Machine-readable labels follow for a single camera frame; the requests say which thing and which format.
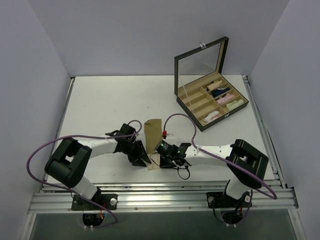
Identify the tan brown underwear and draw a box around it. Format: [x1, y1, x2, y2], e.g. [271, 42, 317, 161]
[144, 118, 163, 171]

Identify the white underwear pink trim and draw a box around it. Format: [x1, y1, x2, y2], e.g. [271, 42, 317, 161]
[201, 110, 220, 125]

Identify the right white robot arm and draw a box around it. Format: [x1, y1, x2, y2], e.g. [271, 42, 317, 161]
[155, 139, 269, 207]

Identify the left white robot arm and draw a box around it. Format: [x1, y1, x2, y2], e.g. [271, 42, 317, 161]
[44, 123, 151, 210]

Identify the navy rolled underwear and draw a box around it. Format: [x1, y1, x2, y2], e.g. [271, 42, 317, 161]
[211, 87, 230, 98]

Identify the pale green rolled underwear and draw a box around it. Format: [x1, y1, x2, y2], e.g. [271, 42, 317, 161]
[226, 99, 244, 111]

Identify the pink rolled underwear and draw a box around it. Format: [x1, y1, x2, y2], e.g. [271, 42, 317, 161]
[216, 93, 234, 105]

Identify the beige rolled underwear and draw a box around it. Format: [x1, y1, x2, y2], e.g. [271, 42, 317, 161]
[206, 80, 223, 92]

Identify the black compartment storage box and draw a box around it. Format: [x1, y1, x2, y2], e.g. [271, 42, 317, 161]
[174, 36, 249, 132]

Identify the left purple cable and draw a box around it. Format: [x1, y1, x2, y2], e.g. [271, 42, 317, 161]
[26, 119, 144, 229]

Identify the purple cable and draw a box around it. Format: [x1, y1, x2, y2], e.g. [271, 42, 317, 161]
[26, 119, 144, 229]
[162, 113, 278, 223]

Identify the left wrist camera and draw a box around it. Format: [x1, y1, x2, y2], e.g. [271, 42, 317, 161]
[119, 123, 136, 136]

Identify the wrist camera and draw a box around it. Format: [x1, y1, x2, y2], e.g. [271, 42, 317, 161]
[119, 123, 136, 136]
[162, 130, 177, 145]

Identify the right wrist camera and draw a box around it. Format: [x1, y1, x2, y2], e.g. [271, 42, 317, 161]
[162, 130, 177, 145]

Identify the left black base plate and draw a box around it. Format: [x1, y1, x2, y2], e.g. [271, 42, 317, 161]
[71, 193, 118, 211]

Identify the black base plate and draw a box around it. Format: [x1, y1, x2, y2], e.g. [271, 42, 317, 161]
[206, 191, 252, 209]
[71, 193, 118, 211]

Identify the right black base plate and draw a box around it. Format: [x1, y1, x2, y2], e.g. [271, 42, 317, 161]
[206, 191, 252, 209]

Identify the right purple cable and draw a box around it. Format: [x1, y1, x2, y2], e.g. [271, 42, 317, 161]
[162, 113, 278, 223]

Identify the aluminium rail frame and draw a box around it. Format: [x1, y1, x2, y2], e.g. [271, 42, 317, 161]
[26, 76, 299, 216]

